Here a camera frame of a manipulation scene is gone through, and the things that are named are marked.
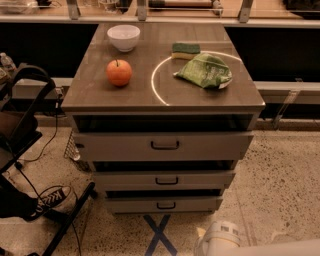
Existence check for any grey drawer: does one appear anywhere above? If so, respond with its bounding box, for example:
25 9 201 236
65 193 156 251
106 196 223 214
74 132 253 162
93 170 235 191

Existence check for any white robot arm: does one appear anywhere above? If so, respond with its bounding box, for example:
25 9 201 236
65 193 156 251
193 221 320 256

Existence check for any grey drawer cabinet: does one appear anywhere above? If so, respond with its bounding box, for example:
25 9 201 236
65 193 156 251
62 23 265 201

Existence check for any red apple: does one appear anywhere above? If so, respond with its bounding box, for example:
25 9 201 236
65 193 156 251
106 59 132 87

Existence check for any green chip bag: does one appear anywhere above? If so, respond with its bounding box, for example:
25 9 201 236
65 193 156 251
174 53 233 89

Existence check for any green yellow sponge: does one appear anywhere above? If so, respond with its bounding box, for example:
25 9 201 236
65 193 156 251
171 43 201 60

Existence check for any white bowl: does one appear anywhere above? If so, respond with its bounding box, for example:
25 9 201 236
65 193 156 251
107 25 140 52

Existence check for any black white sneaker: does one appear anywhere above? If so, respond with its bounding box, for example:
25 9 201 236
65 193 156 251
24 186 73 222

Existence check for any wire mesh basket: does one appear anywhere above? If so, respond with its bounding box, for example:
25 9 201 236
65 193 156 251
64 132 91 172

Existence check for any black floor cable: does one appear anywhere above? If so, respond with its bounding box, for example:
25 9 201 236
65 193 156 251
13 99 83 256

